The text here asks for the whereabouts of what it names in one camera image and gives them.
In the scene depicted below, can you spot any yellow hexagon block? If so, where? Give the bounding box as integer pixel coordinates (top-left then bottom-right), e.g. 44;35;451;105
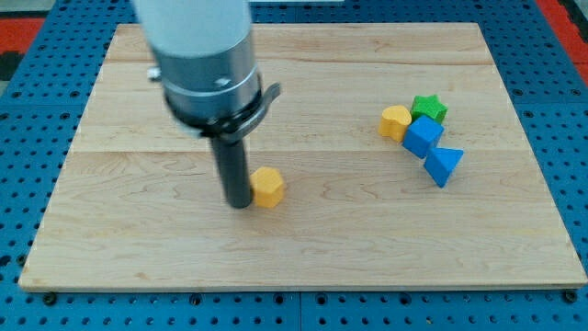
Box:
250;166;286;208

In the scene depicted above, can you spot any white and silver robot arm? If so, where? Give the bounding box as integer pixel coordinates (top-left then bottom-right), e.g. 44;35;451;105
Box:
132;0;280;143

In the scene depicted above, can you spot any blue cube block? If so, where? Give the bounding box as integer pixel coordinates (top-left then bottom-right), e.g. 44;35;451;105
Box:
402;115;445;159

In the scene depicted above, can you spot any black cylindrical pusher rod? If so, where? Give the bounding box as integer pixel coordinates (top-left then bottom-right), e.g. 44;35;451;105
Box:
210;138;253;209

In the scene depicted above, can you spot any yellow heart block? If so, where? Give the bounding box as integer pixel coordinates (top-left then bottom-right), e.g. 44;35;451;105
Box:
378;105;413;143

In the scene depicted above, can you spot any blue triangle block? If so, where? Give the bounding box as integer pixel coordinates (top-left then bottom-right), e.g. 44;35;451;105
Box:
424;147;464;188

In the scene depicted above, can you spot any green star block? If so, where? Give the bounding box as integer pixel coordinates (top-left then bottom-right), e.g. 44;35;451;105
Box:
411;95;448;124

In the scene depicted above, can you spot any light wooden board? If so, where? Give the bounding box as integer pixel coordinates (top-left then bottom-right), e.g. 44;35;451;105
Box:
19;23;587;292

